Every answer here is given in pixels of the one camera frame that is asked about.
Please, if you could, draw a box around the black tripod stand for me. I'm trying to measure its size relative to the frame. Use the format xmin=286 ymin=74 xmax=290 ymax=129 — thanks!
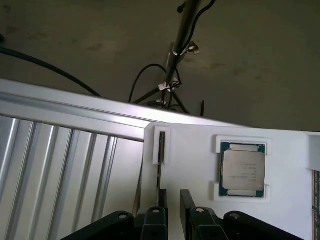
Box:
xmin=131 ymin=0 xmax=201 ymax=115

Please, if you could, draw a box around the silver green CPU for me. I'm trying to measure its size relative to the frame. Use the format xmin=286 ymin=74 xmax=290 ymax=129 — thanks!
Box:
xmin=218 ymin=141 xmax=266 ymax=198

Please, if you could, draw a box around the white table edge frame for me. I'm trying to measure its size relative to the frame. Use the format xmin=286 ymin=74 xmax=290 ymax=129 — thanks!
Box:
xmin=0 ymin=78 xmax=320 ymax=137

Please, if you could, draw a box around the thin black cable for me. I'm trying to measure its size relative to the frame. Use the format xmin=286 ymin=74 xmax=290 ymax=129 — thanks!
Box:
xmin=128 ymin=63 xmax=182 ymax=105

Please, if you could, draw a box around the silver stand clamp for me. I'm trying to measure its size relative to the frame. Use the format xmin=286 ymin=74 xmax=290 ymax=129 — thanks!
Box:
xmin=185 ymin=41 xmax=201 ymax=56

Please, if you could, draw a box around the thick black cable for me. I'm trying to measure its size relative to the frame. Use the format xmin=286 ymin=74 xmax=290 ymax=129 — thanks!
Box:
xmin=0 ymin=32 xmax=104 ymax=99

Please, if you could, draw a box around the white parts rack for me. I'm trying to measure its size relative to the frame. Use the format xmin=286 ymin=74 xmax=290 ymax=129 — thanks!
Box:
xmin=143 ymin=121 xmax=320 ymax=240

